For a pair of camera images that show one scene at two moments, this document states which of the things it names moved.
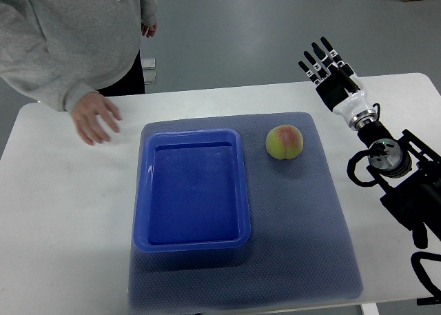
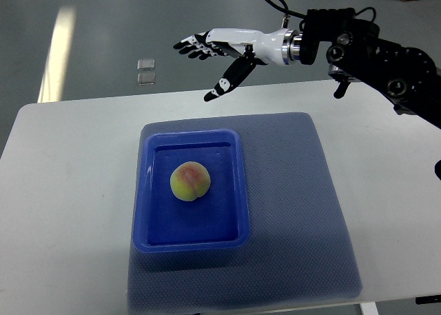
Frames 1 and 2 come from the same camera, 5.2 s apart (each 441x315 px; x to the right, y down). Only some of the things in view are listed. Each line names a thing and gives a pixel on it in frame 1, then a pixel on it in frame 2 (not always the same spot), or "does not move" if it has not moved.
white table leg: x=369 y=309 does not move
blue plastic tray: x=191 y=192 does not move
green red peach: x=284 y=142 -> x=189 y=180
